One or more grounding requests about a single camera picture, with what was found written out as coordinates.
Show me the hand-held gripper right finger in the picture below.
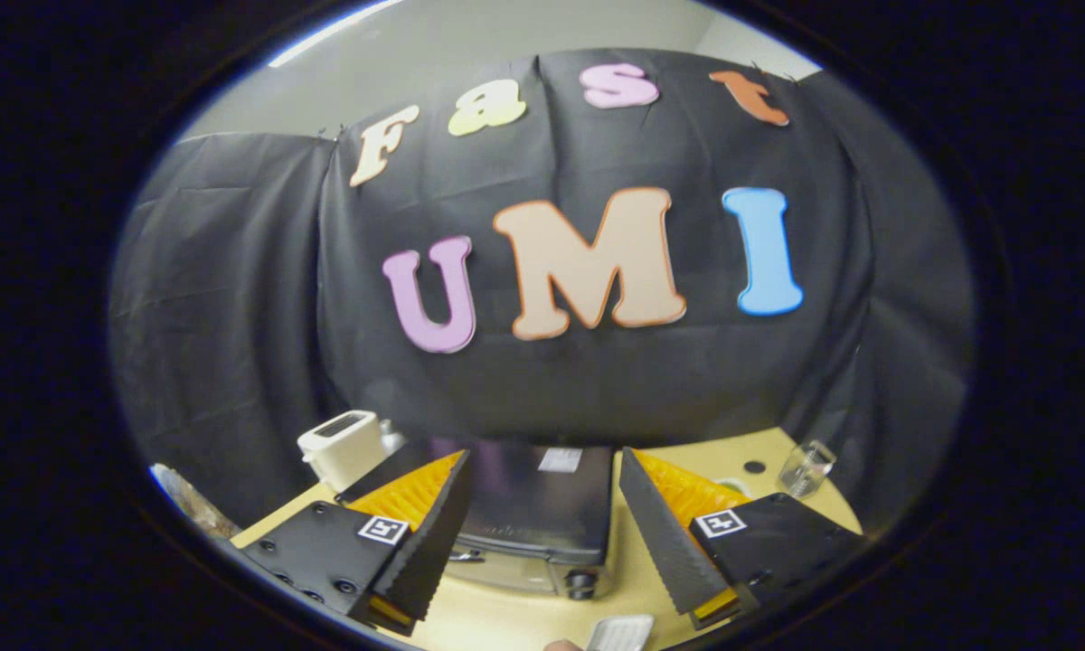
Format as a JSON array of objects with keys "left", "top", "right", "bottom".
[{"left": 618, "top": 447, "right": 866, "bottom": 631}]

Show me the white bread toaster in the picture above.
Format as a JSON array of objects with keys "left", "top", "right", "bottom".
[{"left": 297, "top": 410, "right": 405, "bottom": 494}]

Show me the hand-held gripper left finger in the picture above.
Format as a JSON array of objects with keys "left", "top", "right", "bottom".
[{"left": 240, "top": 449, "right": 473, "bottom": 636}]

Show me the black backdrop cloth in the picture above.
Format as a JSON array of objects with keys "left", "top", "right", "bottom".
[{"left": 108, "top": 47, "right": 976, "bottom": 543}]

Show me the black toaster oven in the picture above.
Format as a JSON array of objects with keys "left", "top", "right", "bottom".
[{"left": 339, "top": 440, "right": 616, "bottom": 602}]

